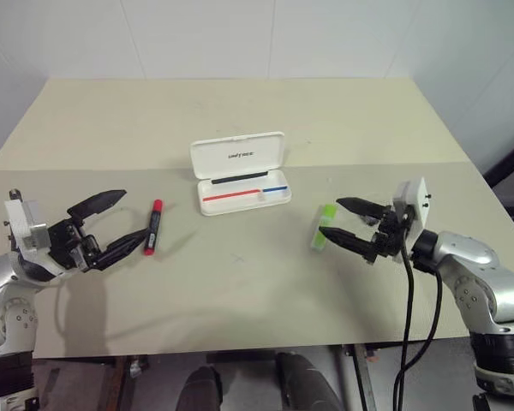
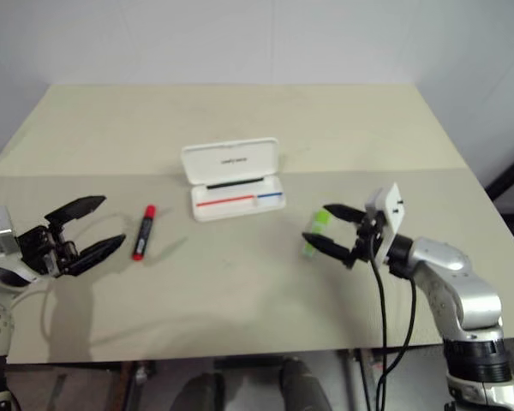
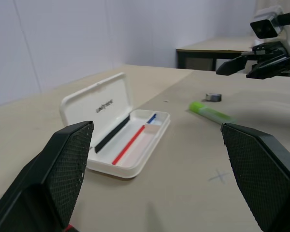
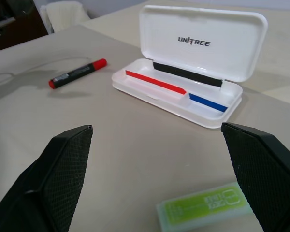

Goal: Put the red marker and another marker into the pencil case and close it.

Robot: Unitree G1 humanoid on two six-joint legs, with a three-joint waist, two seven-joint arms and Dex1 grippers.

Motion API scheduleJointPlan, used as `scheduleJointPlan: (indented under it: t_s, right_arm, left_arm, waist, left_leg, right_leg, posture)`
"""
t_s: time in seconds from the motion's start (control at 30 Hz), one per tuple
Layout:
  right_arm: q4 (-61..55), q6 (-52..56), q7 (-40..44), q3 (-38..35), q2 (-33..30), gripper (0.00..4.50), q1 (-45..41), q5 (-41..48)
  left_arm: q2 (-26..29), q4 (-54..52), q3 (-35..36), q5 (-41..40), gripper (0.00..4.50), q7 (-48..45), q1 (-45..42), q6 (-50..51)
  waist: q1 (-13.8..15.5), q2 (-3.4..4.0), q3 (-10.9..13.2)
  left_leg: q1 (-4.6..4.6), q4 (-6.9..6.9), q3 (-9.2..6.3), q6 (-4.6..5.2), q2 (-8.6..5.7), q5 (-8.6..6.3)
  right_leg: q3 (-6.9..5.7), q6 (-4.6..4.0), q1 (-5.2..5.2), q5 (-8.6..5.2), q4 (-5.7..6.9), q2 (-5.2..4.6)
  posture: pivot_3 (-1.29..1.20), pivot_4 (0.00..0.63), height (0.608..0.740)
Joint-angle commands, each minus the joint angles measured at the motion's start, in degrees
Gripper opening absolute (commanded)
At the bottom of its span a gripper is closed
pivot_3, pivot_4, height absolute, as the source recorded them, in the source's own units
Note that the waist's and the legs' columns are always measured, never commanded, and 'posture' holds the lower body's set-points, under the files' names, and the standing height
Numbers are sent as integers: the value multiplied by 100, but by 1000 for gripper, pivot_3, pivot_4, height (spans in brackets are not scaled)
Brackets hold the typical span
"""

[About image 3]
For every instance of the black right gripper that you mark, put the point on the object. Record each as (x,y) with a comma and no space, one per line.
(273,52)

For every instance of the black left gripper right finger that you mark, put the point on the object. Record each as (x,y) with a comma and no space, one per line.
(263,174)

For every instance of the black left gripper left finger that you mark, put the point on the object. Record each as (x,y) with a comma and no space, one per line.
(50,174)

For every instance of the small grey tape roll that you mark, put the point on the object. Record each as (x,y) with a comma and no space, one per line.
(213,97)

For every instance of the green glue stick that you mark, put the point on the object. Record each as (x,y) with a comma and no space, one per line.
(207,111)

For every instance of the white plastic pencil case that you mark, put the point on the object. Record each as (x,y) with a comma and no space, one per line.
(106,101)

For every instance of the beige table with black frame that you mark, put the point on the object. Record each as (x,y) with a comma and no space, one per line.
(207,44)

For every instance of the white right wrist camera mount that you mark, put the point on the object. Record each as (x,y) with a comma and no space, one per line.
(271,17)

